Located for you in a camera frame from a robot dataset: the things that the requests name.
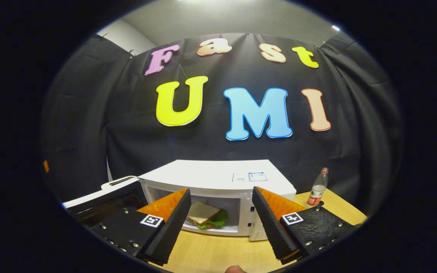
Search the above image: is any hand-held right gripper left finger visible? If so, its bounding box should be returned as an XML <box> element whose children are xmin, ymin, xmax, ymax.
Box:
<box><xmin>90</xmin><ymin>188</ymin><xmax>192</xmax><ymax>265</ymax></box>

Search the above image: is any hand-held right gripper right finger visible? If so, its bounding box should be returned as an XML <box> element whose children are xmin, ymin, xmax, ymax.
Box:
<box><xmin>252</xmin><ymin>186</ymin><xmax>357</xmax><ymax>265</ymax></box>

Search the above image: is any lettuce sandwich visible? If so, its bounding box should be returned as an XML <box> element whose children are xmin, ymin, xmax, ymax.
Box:
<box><xmin>186</xmin><ymin>201</ymin><xmax>229</xmax><ymax>229</ymax></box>

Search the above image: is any white microwave oven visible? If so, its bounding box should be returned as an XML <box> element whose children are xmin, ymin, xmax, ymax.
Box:
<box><xmin>62</xmin><ymin>159</ymin><xmax>297</xmax><ymax>242</ymax></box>

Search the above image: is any clear plastic water bottle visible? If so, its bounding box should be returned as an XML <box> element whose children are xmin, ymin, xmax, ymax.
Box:
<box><xmin>307</xmin><ymin>167</ymin><xmax>329</xmax><ymax>207</ymax></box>

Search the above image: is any white toaster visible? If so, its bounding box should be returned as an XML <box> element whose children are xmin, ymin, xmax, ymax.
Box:
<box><xmin>102</xmin><ymin>176</ymin><xmax>139</xmax><ymax>190</ymax></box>

